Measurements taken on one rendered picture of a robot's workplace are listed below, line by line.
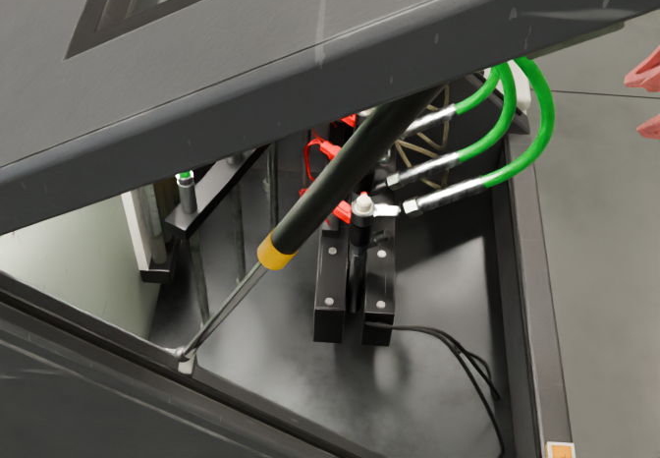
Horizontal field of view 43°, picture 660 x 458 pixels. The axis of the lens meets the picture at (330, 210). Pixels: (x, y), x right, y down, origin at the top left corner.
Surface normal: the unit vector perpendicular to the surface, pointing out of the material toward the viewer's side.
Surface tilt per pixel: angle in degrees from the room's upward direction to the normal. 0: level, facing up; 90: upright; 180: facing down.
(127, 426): 90
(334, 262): 0
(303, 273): 0
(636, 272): 0
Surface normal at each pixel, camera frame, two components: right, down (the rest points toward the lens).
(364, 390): 0.04, -0.63
